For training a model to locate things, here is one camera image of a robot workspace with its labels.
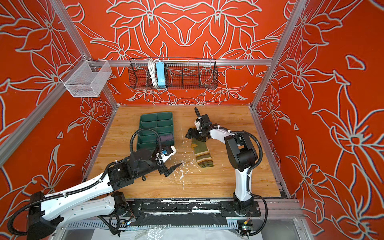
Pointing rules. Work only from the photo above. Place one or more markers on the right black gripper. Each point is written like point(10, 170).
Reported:
point(194, 134)

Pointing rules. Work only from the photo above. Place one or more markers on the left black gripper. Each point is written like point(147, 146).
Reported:
point(163, 169)

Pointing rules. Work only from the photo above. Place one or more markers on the green striped sock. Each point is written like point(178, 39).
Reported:
point(202, 154)

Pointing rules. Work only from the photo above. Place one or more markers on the purple sock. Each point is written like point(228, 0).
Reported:
point(167, 138)

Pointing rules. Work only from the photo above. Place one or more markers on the green divided plastic tray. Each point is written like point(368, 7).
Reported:
point(162, 123)

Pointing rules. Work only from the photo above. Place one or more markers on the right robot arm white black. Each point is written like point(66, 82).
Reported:
point(244, 152)

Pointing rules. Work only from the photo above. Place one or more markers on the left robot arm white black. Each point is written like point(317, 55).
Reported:
point(97, 197)

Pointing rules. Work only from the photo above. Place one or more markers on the light blue box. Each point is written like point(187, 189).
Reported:
point(160, 67)

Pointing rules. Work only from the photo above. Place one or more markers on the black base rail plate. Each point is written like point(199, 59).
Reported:
point(186, 211)

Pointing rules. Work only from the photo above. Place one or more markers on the black wire wall basket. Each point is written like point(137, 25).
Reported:
point(180, 73)

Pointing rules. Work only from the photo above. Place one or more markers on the white slotted cable duct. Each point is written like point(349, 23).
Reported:
point(98, 224)

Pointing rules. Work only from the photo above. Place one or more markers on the clear mesh wall basket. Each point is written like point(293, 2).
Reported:
point(86, 79)

